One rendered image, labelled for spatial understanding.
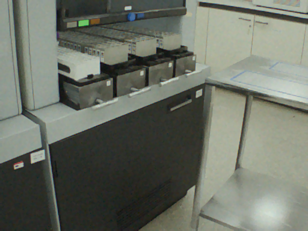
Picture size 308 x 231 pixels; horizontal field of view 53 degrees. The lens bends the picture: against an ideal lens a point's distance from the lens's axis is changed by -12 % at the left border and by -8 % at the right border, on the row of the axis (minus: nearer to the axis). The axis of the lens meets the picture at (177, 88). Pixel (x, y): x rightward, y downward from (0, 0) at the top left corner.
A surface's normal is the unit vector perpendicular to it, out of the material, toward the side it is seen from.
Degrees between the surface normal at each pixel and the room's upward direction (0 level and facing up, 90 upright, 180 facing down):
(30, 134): 90
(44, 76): 90
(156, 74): 90
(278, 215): 0
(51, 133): 90
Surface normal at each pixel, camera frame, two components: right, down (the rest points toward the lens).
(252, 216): 0.06, -0.94
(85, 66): 0.79, 0.25
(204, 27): -0.61, 0.23
